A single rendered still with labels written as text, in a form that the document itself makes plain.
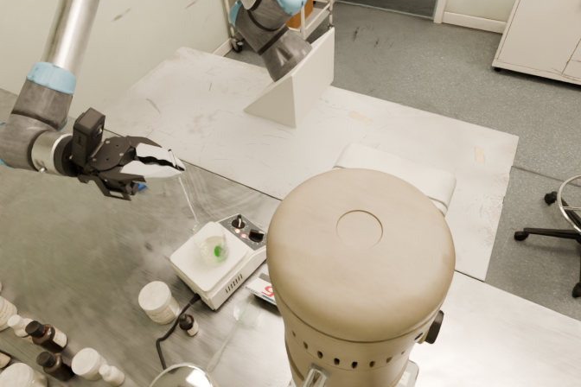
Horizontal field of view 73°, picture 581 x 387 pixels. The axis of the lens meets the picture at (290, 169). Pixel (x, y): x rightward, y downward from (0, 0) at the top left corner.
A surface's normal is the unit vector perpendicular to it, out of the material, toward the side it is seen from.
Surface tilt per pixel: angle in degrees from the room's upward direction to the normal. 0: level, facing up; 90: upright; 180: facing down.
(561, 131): 0
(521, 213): 0
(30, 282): 0
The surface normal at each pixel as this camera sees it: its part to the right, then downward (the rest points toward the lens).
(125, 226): -0.06, -0.66
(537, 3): -0.47, 0.68
